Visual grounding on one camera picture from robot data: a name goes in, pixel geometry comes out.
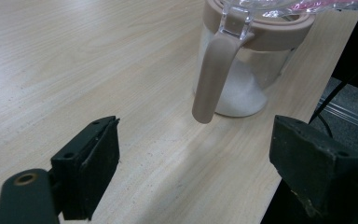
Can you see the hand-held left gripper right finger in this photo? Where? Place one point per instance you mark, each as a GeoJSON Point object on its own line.
{"type": "Point", "coordinates": [317, 165]}

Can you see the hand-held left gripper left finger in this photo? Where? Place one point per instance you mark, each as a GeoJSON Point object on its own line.
{"type": "Point", "coordinates": [87, 161]}

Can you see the white granulated sugar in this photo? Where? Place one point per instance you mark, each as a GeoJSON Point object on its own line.
{"type": "Point", "coordinates": [242, 96]}

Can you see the red and white sugar bag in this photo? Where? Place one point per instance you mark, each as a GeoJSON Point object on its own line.
{"type": "Point", "coordinates": [323, 4]}

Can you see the aluminium floor rail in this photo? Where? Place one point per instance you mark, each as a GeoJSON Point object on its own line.
{"type": "Point", "coordinates": [354, 115]}

